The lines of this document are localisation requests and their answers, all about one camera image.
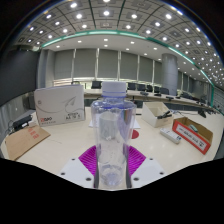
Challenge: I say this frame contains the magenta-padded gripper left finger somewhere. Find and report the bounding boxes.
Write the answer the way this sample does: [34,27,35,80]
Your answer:
[59,145,98,190]

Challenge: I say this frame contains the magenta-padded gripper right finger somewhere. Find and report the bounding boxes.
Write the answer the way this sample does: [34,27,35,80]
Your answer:
[127,145,166,190]

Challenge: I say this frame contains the clear plastic water bottle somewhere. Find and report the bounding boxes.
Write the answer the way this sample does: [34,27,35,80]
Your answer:
[90,81,138,188]

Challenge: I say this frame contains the white power strip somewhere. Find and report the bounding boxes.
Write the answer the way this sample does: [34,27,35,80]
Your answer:
[159,127,183,145]

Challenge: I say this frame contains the open white cardboard box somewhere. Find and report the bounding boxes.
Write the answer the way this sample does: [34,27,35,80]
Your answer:
[141,101,175,129]

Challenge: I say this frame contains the open brown red-sided box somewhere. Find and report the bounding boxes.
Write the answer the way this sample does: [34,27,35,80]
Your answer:
[171,116,214,156]

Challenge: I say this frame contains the white printed paper carton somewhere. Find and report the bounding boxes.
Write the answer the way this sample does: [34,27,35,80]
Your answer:
[33,84,86,128]

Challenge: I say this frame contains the flat brown cardboard sheet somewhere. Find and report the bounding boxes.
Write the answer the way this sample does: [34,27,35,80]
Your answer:
[4,124,52,162]

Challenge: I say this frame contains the black desk microphones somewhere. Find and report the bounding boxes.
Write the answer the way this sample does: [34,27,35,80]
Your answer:
[139,90,188,102]

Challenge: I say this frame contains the row of black office chairs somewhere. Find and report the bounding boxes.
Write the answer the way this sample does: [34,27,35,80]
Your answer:
[90,80,203,99]

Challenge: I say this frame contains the black box-shaped device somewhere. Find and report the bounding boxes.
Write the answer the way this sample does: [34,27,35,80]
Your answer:
[11,114,35,133]

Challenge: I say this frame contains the black handheld device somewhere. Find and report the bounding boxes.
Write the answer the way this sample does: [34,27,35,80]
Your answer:
[197,109,208,119]

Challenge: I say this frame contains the round ceiling lights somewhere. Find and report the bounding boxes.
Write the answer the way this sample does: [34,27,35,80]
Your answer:
[19,0,224,89]

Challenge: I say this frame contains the black cable bundle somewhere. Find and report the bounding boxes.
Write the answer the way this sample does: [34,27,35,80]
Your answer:
[156,111,174,120]

